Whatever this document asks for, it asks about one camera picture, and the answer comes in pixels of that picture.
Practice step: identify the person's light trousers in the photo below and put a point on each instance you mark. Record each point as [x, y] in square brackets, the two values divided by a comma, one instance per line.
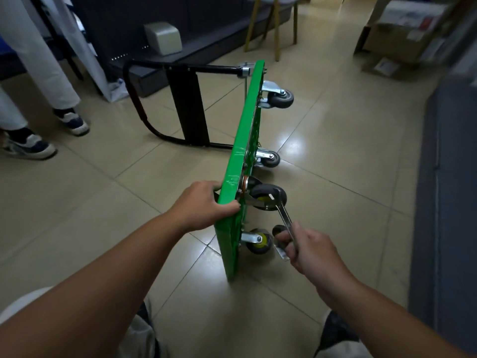
[141, 339]

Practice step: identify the person's right forearm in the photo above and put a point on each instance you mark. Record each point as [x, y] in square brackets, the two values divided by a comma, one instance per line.
[380, 324]

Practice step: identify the person's left forearm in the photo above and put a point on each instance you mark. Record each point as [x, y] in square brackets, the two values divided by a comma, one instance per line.
[93, 294]

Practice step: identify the open cardboard box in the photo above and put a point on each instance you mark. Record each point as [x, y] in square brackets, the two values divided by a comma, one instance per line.
[395, 40]

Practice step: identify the white box on shelf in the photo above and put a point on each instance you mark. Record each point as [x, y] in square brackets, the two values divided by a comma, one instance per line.
[163, 37]

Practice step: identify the silver wrench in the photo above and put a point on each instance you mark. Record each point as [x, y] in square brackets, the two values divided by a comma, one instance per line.
[286, 219]

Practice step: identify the green platform trolley deck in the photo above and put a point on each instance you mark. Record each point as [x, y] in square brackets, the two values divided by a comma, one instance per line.
[238, 152]

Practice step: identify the wooden stool legs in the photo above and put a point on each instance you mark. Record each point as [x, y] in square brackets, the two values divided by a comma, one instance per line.
[274, 22]

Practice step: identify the person's left hand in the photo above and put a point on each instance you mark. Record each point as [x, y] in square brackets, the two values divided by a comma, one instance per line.
[197, 206]

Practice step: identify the person's dark shoe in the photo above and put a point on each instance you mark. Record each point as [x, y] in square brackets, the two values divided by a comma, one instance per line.
[145, 313]
[335, 329]

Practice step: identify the person's right hand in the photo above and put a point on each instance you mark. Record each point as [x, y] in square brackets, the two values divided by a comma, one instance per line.
[316, 257]

